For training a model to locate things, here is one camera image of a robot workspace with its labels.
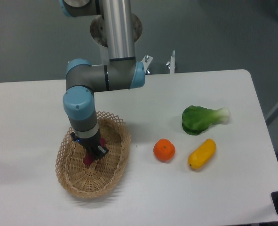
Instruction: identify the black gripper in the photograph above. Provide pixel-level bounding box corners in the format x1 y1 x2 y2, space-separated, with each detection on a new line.
70 132 109 160

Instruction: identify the purple sweet potato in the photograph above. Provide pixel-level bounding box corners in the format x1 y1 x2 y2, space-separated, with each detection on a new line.
83 138 106 166

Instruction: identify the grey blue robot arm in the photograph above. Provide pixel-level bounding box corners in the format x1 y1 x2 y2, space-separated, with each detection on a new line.
59 0 145 164

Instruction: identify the woven wicker basket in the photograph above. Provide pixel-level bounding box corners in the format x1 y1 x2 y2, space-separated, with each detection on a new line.
55 112 131 199

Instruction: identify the orange tangerine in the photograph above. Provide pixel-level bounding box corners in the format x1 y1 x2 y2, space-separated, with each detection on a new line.
153 139 175 162

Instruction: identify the green bok choy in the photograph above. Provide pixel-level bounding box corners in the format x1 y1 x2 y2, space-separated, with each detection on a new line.
182 105 230 136

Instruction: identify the yellow mango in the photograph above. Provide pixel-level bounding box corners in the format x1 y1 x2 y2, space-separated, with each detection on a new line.
187 138 216 170

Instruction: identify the white metal base frame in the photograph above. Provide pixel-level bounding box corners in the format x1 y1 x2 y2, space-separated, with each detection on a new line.
91 49 177 75

